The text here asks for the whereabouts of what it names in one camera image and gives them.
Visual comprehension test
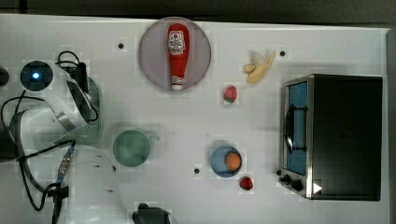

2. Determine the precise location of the green plastic strainer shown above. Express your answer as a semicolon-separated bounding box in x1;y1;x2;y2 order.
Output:
57;77;103;146

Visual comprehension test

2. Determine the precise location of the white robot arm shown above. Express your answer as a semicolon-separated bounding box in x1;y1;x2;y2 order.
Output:
6;61;131;224

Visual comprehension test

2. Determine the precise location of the toy strawberry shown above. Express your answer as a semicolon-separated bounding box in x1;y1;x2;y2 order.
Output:
223;86;237;104

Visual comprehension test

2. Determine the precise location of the blue bowl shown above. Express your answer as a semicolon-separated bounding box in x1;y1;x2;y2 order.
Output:
210;146;242;178

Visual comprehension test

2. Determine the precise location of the orange toy fruit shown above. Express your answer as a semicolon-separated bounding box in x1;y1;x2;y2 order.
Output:
226;153;242;171

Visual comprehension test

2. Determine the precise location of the peeled toy banana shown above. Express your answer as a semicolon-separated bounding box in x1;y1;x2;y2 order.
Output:
243;51;276;84

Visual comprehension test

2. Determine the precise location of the grey round plate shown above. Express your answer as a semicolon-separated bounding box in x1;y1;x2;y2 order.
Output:
138;17;211;91

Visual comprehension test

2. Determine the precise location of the green plastic cup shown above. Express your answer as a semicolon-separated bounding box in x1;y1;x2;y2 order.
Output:
112;129;160;167

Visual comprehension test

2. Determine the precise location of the red ketchup bottle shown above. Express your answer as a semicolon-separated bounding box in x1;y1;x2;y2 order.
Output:
167;23;190;91

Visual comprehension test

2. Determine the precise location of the black toaster oven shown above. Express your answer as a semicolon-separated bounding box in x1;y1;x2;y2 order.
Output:
276;74;383;202

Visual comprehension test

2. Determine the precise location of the black small cup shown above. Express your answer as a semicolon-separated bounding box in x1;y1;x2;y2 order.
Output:
0;67;9;87

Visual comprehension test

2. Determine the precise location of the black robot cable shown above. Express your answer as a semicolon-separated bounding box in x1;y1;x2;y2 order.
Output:
0;50;99;224

